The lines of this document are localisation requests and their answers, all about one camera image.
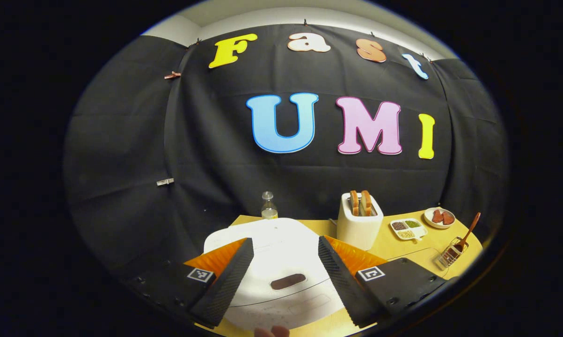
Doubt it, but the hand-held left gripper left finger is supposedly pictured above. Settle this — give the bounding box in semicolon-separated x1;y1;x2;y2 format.
136;237;255;328

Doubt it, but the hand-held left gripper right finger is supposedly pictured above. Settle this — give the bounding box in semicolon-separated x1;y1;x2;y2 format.
318;235;450;328

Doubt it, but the white rice cooker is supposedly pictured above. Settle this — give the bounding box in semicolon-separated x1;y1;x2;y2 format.
203;218;345;330

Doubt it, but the wire metal chopstick holder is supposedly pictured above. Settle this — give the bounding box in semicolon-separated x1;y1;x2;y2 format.
436;236;469;269

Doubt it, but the brown wooden spoon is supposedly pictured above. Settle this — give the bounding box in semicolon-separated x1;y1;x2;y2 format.
452;212;481;253

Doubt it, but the white toaster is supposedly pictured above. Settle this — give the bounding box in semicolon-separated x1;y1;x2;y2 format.
336;192;384;251

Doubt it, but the small clear bottle yellow label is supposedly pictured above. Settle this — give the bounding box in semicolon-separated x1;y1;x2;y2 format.
261;191;278;220

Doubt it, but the white divided dish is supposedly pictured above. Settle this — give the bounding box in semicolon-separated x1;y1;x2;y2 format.
390;218;428;242

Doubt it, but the round white plate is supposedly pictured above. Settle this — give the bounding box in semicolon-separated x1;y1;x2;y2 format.
424;207;456;229

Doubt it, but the black backdrop cloth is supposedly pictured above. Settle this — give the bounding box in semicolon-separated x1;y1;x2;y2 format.
62;23;510;277

